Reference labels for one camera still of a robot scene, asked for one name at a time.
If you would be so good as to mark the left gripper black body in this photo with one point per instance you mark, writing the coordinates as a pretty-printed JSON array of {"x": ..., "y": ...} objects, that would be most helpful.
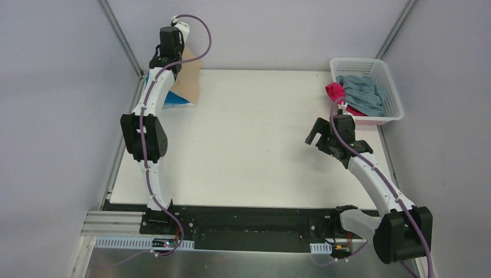
[{"x": 168, "y": 47}]

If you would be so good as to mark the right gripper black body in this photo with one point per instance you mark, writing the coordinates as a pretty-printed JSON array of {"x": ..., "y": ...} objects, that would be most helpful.
[{"x": 327, "y": 142}]

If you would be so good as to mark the beige t shirt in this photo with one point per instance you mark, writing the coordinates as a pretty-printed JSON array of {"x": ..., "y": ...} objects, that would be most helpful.
[{"x": 186, "y": 87}]

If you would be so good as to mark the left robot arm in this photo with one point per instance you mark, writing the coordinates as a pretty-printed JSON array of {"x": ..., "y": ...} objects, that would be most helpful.
[{"x": 143, "y": 134}]

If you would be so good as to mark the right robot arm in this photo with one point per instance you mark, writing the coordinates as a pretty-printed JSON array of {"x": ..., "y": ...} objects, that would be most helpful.
[{"x": 402, "y": 230}]

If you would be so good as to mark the pink t shirt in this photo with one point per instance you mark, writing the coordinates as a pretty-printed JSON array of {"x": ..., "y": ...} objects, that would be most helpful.
[{"x": 335, "y": 91}]

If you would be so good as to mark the grey blue t shirt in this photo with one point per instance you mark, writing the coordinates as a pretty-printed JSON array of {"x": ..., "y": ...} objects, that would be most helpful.
[{"x": 364, "y": 94}]

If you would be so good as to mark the folded blue t shirt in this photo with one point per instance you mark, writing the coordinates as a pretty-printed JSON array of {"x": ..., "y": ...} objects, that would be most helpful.
[{"x": 159, "y": 91}]

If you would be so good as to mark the white plastic basket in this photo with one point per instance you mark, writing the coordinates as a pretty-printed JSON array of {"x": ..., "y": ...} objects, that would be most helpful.
[{"x": 379, "y": 70}]

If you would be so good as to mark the right white cable duct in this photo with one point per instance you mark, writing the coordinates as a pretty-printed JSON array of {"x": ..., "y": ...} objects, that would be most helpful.
[{"x": 320, "y": 248}]

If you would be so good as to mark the white cable duct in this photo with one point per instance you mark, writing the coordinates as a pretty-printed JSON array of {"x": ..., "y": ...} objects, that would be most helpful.
[
  {"x": 320, "y": 248},
  {"x": 142, "y": 243}
]

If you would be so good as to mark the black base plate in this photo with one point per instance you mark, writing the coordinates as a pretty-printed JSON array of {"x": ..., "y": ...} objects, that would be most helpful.
[{"x": 279, "y": 230}]

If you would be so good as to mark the aluminium frame rail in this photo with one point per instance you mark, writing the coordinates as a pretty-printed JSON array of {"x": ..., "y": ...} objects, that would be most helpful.
[{"x": 112, "y": 223}]

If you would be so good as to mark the left white cable duct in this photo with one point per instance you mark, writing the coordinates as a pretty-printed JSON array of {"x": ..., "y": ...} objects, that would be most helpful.
[{"x": 142, "y": 243}]

